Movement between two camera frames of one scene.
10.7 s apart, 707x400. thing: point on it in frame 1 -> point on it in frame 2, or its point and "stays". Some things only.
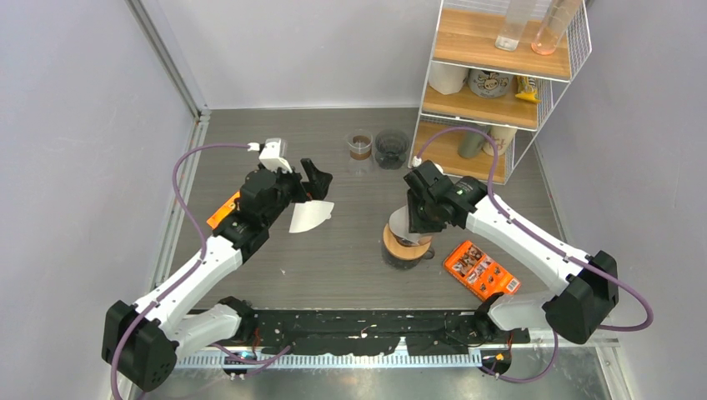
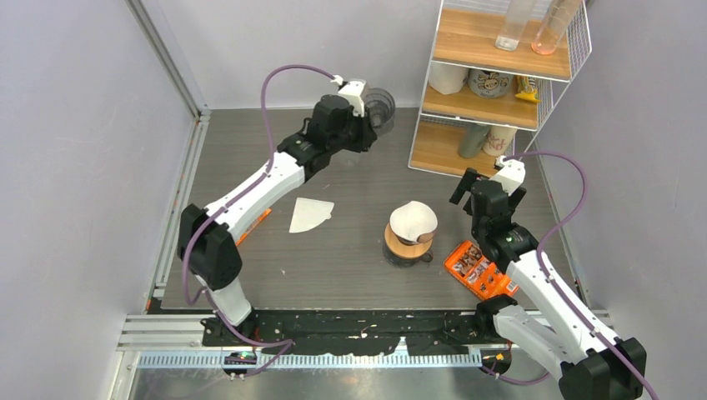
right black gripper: [416, 225] -> [465, 186]
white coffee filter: [310, 215] stays
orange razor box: [479, 272] stays
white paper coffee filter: [399, 226] stays
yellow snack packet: [527, 86] stays
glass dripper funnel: [422, 239] stays
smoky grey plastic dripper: [391, 148] -> [380, 105]
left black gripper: [314, 189] -> [366, 137]
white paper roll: [447, 78] stays
